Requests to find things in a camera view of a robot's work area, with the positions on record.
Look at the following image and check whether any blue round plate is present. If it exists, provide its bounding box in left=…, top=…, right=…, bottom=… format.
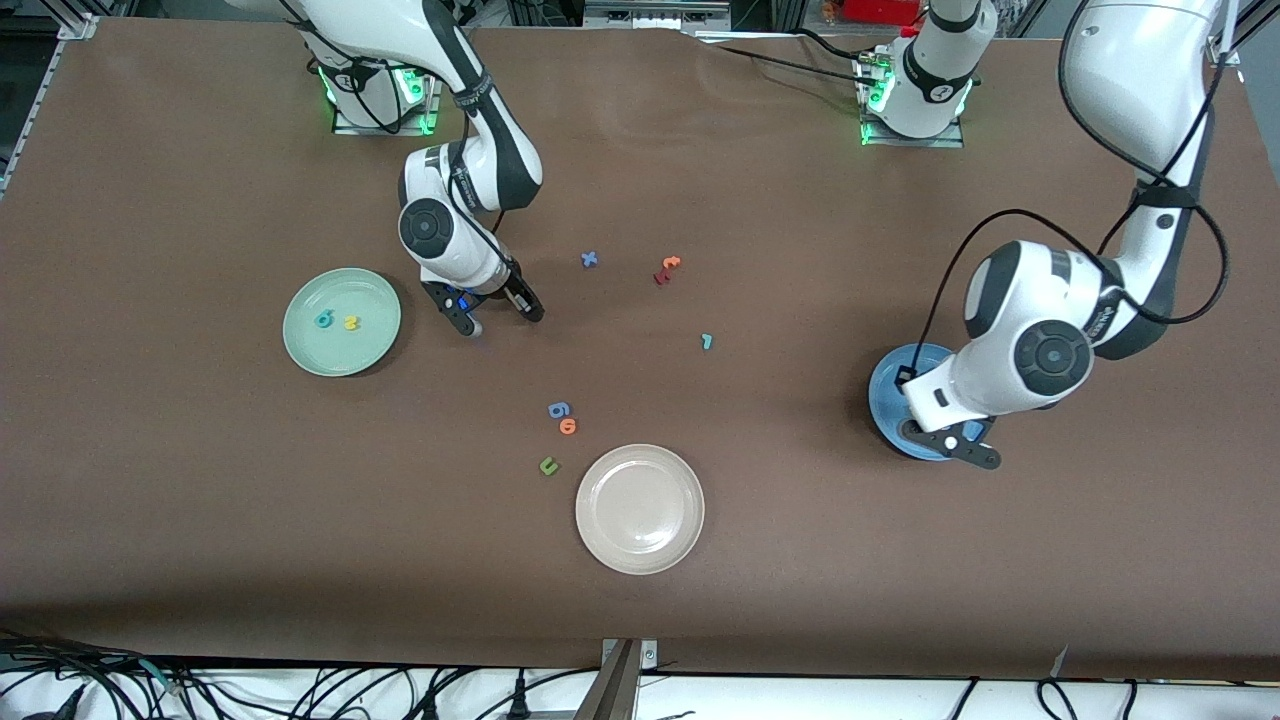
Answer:
left=867, top=343, right=991, bottom=462

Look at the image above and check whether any brown table cover mat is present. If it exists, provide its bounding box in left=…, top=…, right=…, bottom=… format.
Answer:
left=0, top=18, right=1280, bottom=683

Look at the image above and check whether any green round plate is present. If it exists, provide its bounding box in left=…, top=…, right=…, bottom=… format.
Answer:
left=283, top=267, right=402, bottom=378

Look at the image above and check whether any beige round plate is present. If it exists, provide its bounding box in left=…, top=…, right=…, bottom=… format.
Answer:
left=575, top=444, right=706, bottom=576

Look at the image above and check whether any red box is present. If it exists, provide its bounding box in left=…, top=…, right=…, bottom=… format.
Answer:
left=845, top=0, right=923, bottom=26

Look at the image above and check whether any aluminium corner profile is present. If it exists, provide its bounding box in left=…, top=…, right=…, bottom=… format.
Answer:
left=0, top=12, right=101, bottom=201
left=1210, top=0, right=1269, bottom=69

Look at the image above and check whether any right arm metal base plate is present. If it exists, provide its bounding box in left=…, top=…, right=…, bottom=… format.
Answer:
left=330, top=65, right=446, bottom=137

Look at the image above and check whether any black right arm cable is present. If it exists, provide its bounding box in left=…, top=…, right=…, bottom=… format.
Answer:
left=290, top=0, right=521, bottom=263

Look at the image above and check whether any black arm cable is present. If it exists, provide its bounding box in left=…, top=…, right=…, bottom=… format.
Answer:
left=290, top=0, right=521, bottom=263
left=915, top=0, right=1230, bottom=401

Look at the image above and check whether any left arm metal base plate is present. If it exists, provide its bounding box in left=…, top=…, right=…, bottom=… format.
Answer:
left=858, top=50, right=967, bottom=150

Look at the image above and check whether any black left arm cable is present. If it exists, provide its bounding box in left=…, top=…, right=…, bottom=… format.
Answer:
left=915, top=0, right=1230, bottom=401

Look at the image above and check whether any grey metal frame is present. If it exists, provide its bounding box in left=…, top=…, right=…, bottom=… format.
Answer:
left=583, top=0, right=733, bottom=33

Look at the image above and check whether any metal table edge bracket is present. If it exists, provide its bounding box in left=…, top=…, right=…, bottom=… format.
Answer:
left=598, top=637, right=661, bottom=720

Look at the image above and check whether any teal cable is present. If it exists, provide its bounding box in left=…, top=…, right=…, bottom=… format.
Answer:
left=140, top=658, right=189, bottom=697

